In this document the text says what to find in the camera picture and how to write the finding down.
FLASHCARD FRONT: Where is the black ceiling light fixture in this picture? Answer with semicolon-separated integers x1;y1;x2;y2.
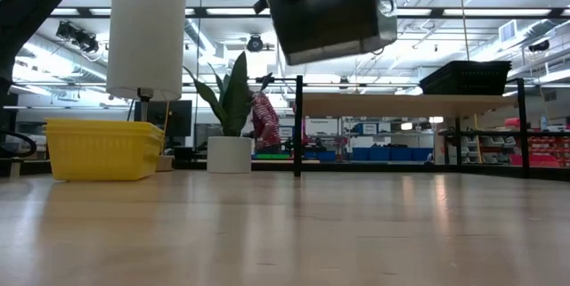
55;20;100;54

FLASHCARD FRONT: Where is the black storage rack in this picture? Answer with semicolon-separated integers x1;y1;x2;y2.
438;116;570;169

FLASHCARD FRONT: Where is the black slotted plastic basket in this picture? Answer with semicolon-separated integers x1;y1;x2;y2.
418;60;513;96

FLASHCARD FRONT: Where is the grey plastic basket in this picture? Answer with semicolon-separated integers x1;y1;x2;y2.
265;0;399;67

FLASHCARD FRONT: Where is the green plant in white pot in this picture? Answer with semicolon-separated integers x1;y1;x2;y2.
183;51;273;175

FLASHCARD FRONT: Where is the person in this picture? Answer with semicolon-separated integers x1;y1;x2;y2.
249;92;282;153

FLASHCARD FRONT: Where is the yellow plastic basket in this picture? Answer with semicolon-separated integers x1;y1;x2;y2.
44;124;165;134
44;118;165;127
44;129;164;183

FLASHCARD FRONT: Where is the black background monitor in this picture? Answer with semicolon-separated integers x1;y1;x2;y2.
133;99;193;138

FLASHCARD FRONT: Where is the black aluminium table frame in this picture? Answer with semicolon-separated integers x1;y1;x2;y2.
0;159;570;183

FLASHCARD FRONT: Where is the white lamp with wooden base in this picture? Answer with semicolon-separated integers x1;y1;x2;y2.
105;0;187;173

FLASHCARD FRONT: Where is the black round ceiling camera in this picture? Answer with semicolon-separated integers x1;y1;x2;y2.
246;34;265;53

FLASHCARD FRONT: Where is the wooden shelf with black frame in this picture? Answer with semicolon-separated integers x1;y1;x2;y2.
291;74;531;179

